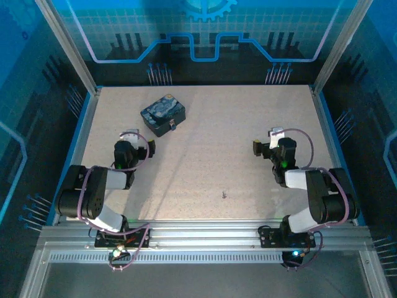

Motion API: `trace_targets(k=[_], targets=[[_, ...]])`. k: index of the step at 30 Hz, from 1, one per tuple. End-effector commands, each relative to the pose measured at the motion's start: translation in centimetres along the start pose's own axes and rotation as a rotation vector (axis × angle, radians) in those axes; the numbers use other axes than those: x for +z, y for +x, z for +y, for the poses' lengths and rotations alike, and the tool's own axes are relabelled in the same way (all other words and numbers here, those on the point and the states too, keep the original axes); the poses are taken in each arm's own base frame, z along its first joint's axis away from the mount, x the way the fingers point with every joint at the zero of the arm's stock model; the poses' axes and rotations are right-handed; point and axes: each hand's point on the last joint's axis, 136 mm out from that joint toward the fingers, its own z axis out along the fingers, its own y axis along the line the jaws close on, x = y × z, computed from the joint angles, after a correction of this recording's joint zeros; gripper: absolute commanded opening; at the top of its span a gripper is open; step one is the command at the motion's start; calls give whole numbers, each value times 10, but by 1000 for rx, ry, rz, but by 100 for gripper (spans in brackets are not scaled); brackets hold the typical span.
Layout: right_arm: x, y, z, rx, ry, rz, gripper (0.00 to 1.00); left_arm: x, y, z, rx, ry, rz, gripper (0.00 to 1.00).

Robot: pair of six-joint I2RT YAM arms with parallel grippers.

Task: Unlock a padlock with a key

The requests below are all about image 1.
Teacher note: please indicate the small padlock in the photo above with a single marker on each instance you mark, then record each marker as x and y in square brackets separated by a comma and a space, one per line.
[172, 125]

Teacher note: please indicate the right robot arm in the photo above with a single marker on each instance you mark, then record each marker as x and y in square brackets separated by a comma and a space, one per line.
[319, 192]

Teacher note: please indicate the controller board with LED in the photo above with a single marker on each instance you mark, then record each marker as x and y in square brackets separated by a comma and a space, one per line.
[119, 252]
[293, 256]

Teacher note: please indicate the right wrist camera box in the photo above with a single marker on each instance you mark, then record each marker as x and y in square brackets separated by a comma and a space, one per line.
[274, 136]

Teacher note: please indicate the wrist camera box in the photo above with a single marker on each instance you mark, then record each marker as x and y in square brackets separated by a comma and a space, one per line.
[274, 136]
[128, 136]

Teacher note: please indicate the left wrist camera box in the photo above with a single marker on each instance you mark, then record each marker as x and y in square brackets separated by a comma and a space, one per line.
[128, 136]

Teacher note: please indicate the aluminium side rail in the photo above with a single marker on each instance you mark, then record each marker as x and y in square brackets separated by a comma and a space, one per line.
[324, 124]
[80, 149]

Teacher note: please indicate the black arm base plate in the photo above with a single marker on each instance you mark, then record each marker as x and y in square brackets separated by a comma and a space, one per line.
[266, 237]
[102, 240]

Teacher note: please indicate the aluminium front rail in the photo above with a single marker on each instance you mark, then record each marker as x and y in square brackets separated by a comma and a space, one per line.
[201, 236]

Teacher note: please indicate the aluminium frame post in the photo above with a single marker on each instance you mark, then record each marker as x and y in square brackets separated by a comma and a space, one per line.
[69, 46]
[341, 46]

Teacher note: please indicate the aluminium frame beam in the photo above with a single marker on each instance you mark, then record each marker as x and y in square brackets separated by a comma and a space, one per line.
[376, 276]
[34, 273]

